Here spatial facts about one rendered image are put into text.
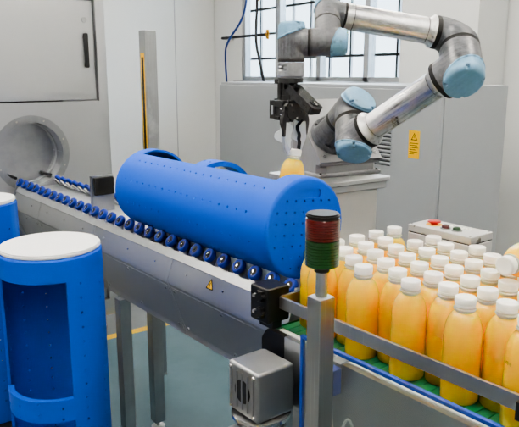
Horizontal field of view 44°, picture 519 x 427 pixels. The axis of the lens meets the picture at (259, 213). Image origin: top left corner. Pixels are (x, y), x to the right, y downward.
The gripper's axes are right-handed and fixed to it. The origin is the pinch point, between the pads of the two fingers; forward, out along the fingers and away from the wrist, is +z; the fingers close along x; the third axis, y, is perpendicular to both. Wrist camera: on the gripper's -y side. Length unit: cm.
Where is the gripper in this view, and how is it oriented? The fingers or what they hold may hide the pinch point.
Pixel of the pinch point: (294, 149)
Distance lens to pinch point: 184.1
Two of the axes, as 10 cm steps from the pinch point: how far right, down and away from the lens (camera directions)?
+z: 0.0, 9.7, 2.2
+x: -7.8, 1.4, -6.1
